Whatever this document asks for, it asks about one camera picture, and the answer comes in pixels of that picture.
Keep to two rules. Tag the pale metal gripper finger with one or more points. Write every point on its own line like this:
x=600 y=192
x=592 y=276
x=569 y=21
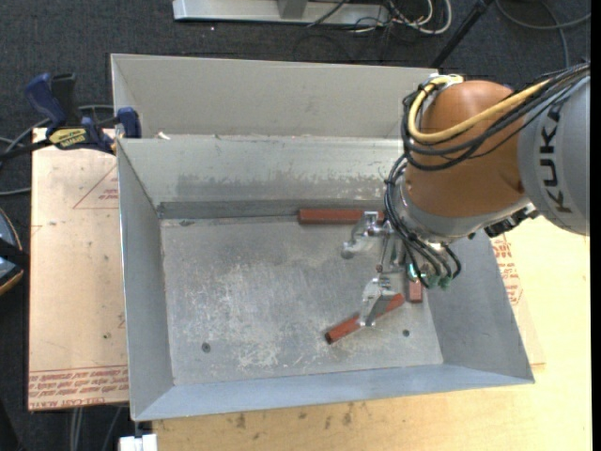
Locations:
x=365 y=233
x=374 y=301

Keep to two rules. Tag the red-brown flat block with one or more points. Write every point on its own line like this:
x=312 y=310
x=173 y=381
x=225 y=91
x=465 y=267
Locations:
x=415 y=293
x=328 y=216
x=343 y=331

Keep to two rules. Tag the grey metal bin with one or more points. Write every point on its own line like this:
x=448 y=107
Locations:
x=263 y=299

